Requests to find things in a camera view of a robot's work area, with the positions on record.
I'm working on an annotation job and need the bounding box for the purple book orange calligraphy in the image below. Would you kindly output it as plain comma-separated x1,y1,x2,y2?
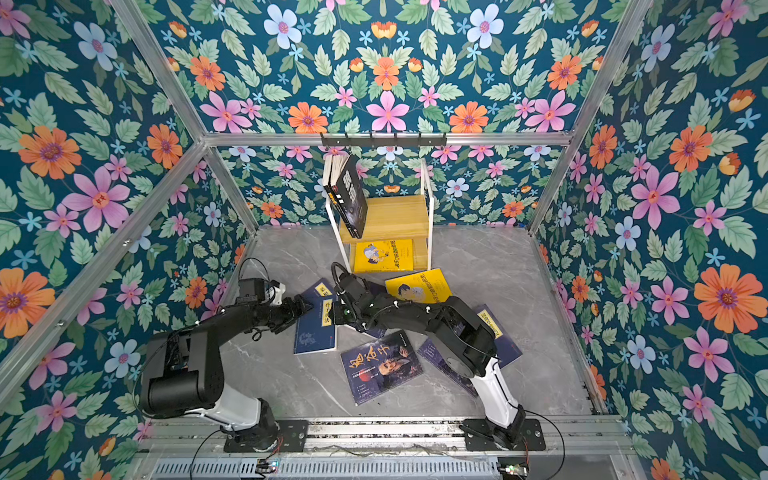
340,330,424,405

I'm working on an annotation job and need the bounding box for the black book red spine text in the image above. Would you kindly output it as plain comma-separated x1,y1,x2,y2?
322,154,345,206

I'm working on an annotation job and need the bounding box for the navy book Sunzi label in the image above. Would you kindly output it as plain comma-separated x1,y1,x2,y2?
331,286,387,339

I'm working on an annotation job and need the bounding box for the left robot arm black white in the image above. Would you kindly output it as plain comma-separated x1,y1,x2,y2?
139,296,313,451

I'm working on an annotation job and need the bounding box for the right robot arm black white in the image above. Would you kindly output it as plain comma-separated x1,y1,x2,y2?
334,274,526,450

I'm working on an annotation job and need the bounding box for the yellow book on lower shelf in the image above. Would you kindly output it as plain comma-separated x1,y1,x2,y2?
352,240,415,273

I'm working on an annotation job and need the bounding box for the yellow book on table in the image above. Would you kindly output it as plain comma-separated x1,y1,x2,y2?
385,268,453,304

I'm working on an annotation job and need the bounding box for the white metal wooden book shelf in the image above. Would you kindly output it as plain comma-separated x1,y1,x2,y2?
325,163,436,272

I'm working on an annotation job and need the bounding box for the black Murphy's law book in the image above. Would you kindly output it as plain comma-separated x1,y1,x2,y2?
331,154,368,239

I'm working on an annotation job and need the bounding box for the navy book large yellow label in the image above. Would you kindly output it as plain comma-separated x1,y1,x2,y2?
476,305,522,368

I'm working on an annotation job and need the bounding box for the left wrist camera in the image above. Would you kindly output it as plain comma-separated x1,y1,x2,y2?
236,278,286,306

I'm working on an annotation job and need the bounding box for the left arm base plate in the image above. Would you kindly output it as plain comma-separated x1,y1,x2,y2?
223,420,309,453

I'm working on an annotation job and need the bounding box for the grey hook rail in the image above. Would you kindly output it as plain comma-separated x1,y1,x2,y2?
320,133,448,148

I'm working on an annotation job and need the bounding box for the aluminium front rail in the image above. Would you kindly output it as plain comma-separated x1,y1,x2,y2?
138,414,635,456

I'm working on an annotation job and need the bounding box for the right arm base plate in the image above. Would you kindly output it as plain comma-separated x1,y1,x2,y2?
459,418,546,452

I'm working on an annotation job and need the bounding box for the aluminium frame horizontal back bar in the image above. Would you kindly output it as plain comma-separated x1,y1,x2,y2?
204,132,573,148

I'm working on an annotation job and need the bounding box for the aluminium frame left diagonal bar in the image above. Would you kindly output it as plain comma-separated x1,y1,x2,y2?
1,141,207,410

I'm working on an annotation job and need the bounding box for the aluminium frame corner post right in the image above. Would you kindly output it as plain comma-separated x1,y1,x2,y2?
528,0,653,237

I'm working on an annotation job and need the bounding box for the aluminium frame corner post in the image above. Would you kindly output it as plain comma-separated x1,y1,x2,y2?
112,1,258,236
528,0,653,237

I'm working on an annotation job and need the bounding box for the aluminium frame corner post left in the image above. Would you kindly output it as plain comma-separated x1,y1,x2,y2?
112,1,258,236

